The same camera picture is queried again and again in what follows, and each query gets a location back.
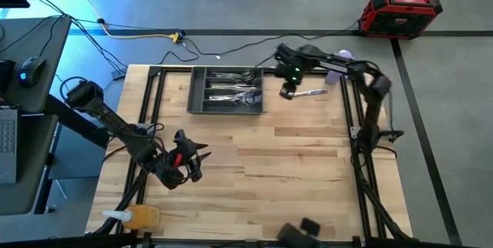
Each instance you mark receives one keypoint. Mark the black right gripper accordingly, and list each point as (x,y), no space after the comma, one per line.
(290,65)

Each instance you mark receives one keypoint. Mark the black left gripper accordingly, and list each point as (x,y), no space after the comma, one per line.
(185,151)

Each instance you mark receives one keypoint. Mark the dark grey cutlery tray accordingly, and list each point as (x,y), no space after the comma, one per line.
(196,94)

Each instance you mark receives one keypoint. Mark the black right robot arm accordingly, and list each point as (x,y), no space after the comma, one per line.
(369,86)

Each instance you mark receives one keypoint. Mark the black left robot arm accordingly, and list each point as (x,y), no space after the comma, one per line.
(115,125)

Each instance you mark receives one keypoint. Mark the purple plastic bottle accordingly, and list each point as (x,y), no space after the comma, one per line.
(332,78)

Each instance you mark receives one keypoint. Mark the orange spray bottle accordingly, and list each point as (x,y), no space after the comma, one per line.
(144,217)

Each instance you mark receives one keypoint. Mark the black power adapter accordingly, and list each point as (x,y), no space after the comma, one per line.
(117,74)

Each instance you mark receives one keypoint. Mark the red and black jobsite radio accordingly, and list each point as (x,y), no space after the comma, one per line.
(396,17)

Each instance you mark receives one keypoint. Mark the dark grey desk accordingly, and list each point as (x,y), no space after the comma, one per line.
(34,163)
(46,67)

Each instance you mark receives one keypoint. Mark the black computer mouse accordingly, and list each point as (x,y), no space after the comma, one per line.
(31,70)

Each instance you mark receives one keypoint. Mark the grey laptop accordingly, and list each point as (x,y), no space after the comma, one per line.
(7,144)

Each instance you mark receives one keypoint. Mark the black desktop device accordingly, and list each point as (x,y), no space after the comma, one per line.
(4,76)

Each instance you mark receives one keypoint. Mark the black camera rig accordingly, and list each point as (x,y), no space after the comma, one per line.
(292,237)

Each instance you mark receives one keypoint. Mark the black action camera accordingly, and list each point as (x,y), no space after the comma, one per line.
(310,226)

